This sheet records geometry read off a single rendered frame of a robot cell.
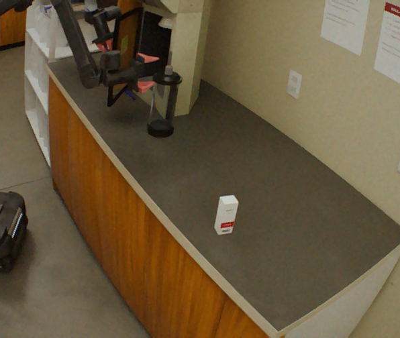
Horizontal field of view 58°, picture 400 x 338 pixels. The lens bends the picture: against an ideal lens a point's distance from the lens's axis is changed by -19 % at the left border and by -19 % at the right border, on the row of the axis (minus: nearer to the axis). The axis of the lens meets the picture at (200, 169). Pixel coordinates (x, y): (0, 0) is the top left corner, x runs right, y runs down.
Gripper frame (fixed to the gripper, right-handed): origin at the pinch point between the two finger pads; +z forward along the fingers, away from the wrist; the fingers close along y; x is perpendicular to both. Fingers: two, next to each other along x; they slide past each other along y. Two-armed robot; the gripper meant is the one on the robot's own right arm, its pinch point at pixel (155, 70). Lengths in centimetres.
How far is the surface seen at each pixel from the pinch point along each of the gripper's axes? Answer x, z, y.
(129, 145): -4.0, -9.9, -26.1
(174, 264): -46, -15, -46
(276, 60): -4, 55, 2
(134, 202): -18.8, -14.8, -39.8
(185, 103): 9.3, 21.1, -20.7
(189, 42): 9.1, 19.1, 7.4
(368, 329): -100, 55, -82
